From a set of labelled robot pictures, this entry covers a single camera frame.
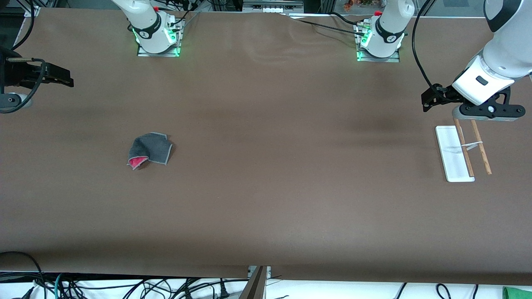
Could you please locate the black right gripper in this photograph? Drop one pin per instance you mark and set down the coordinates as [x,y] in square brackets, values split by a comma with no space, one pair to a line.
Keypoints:
[18,74]

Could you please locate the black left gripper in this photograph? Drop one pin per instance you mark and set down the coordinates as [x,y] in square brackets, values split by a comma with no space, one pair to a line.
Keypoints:
[443,96]

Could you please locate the grey towel with pink side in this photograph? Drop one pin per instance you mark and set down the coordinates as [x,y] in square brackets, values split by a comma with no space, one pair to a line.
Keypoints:
[151,147]

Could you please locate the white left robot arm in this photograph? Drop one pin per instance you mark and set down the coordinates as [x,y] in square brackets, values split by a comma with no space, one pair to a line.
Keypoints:
[507,54]

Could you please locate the white tie on rods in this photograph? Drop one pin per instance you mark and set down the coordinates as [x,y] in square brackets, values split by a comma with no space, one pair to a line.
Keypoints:
[471,145]

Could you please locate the orange background items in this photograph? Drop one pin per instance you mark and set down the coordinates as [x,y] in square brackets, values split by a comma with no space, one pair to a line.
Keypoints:
[357,4]

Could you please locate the grey power strip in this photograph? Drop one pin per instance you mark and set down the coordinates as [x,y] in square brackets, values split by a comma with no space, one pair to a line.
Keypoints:
[272,6]

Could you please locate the green object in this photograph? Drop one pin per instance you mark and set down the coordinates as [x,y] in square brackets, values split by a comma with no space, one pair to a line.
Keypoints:
[517,292]

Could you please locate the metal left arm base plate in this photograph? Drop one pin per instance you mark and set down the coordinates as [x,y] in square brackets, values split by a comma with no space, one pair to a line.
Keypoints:
[392,59]

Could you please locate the white rack base plate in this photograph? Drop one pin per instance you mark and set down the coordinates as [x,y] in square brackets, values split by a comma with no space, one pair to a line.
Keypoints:
[451,158]

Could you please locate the metal table corner bracket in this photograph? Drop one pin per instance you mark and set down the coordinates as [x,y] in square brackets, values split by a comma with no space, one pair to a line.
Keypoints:
[35,11]

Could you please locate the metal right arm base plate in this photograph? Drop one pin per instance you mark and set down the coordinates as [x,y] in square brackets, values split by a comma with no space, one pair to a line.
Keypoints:
[166,53]

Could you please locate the small metal bracket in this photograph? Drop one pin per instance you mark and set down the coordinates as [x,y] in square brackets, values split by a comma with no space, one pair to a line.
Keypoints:
[268,272]

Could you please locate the wooden post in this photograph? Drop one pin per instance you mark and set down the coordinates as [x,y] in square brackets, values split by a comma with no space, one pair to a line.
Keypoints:
[255,288]

